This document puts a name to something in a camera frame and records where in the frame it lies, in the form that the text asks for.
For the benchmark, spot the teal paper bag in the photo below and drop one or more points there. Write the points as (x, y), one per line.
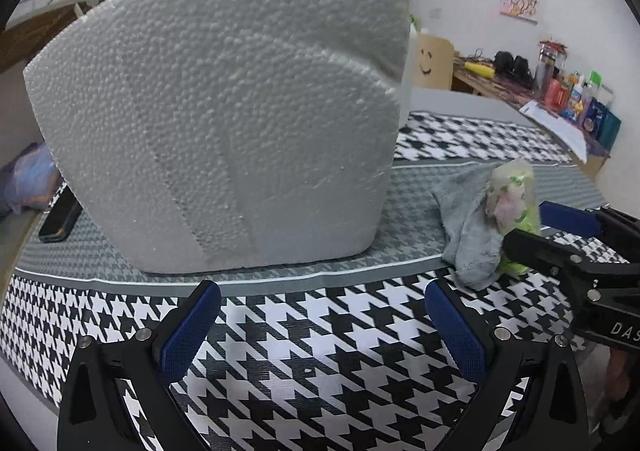
(609, 123)

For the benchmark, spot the black headphones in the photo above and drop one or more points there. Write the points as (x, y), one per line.
(512, 66)

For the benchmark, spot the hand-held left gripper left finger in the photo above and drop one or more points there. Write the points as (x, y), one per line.
(187, 336)

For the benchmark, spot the white printed paper sheet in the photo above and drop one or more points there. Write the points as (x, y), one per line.
(555, 128)

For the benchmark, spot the white foam box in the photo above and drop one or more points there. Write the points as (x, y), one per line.
(225, 106)

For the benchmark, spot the desk with patterned cloth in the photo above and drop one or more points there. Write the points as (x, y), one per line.
(492, 86)

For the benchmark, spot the red can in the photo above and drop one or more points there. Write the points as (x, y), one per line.
(553, 92)

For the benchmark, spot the person's right hand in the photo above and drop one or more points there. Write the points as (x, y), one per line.
(619, 381)

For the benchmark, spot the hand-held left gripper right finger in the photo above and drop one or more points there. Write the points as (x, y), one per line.
(457, 331)

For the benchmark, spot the cardboard box with smiley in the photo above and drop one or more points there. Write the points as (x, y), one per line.
(434, 61)

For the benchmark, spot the green capped bottle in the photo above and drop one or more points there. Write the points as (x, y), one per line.
(593, 86)

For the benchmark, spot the black smartphone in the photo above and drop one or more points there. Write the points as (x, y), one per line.
(60, 221)

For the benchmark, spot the grey sock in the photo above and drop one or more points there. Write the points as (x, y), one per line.
(465, 231)

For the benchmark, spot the yellow tube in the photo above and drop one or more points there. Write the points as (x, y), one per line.
(480, 69)

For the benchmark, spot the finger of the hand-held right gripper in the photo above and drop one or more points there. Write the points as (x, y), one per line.
(540, 251)
(570, 218)

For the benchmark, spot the houndstooth tablecloth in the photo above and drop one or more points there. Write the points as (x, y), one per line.
(325, 331)

